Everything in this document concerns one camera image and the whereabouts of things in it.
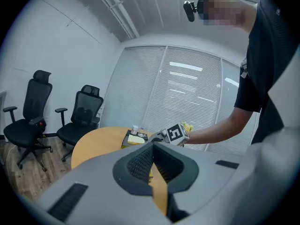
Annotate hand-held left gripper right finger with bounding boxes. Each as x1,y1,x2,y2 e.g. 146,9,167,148
153,142,246,224

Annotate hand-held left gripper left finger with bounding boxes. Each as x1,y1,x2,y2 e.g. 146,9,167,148
37,142,169,225

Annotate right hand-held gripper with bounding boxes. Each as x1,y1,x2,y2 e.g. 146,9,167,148
150,123,190,147

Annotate person's right forearm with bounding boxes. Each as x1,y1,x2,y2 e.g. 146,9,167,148
186,112,244,145

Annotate slice of bread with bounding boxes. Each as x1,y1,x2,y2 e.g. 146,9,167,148
127,135,145,145

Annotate yellow flower bouquet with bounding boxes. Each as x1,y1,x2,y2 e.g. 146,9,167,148
181,122,195,132

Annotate round wooden table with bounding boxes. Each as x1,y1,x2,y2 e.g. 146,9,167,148
71,126,169,217

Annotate glass partition with white blinds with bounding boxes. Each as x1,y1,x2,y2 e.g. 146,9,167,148
98,45,261,154

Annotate black mesh office chair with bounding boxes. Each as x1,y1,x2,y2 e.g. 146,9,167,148
55,84,104,163
3,69,53,172

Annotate white ceiling pipes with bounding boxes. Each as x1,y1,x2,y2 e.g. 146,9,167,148
93,0,141,39

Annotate person's black shirt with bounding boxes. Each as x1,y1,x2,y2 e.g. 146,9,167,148
233,0,300,145

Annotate person's head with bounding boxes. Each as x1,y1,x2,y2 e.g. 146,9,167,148
197,0,256,32

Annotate white shoulder strap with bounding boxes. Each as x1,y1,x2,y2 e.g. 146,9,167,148
239,57,248,79

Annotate black head-mounted camera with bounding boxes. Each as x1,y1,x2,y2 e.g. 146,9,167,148
183,0,198,23

